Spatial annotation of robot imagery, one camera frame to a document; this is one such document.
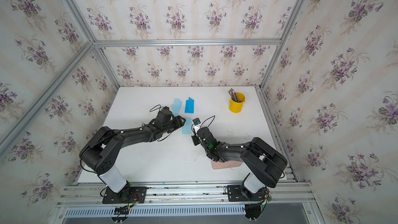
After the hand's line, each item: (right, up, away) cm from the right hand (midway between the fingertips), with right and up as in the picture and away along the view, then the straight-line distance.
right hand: (196, 128), depth 88 cm
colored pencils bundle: (+23, +20, +7) cm, 31 cm away
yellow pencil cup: (+27, +12, +15) cm, 33 cm away
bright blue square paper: (-5, +12, +17) cm, 22 cm away
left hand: (-7, +3, +4) cm, 8 cm away
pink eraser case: (+17, -18, -6) cm, 26 cm away
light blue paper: (-15, +12, +19) cm, 27 cm away
